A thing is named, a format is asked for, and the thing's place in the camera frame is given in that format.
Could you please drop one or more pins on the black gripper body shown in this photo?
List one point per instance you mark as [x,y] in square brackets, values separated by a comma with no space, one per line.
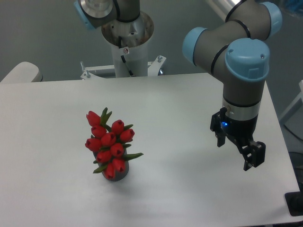
[238,132]

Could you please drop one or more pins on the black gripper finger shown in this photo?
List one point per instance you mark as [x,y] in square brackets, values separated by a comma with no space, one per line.
[215,127]
[253,154]

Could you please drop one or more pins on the red tulip bouquet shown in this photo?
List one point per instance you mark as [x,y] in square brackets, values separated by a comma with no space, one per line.
[109,137]

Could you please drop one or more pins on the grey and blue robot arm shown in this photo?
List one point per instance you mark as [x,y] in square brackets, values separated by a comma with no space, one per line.
[234,53]

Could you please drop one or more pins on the dark grey ribbed vase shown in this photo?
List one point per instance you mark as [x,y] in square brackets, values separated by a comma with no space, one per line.
[113,166]

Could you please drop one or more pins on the black box at table edge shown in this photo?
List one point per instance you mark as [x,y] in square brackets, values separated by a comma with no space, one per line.
[294,202]

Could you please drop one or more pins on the white frame at right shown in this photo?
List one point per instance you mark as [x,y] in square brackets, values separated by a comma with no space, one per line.
[290,110]

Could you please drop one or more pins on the white pedestal base bracket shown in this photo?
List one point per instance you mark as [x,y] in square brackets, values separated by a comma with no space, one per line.
[154,68]

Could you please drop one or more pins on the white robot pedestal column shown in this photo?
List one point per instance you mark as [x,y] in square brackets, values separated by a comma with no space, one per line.
[129,41]

